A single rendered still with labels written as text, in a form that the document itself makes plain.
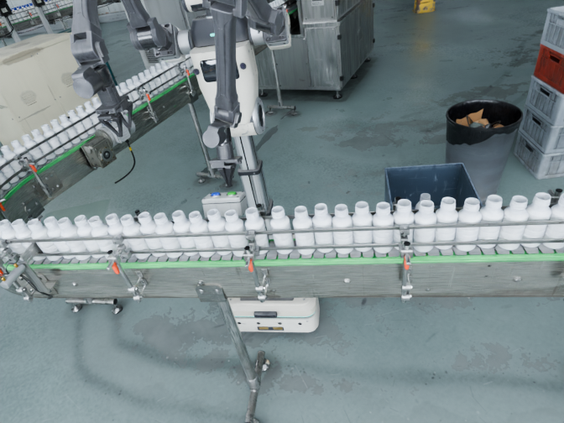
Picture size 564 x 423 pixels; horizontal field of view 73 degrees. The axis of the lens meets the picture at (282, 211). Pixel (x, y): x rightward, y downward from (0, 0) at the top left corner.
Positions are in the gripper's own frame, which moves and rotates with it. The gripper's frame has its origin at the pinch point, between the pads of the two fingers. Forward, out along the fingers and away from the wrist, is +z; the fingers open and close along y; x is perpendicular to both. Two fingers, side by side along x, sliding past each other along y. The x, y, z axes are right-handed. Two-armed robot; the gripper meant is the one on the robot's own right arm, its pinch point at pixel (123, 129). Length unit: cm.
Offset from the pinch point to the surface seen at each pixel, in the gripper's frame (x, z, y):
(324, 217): 62, 26, 17
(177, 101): -56, 53, -160
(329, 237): 63, 33, 17
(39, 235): -36.0, 27.7, 17.8
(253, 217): 41, 25, 17
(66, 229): -24.7, 26.1, 17.2
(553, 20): 204, 34, -187
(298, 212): 54, 25, 15
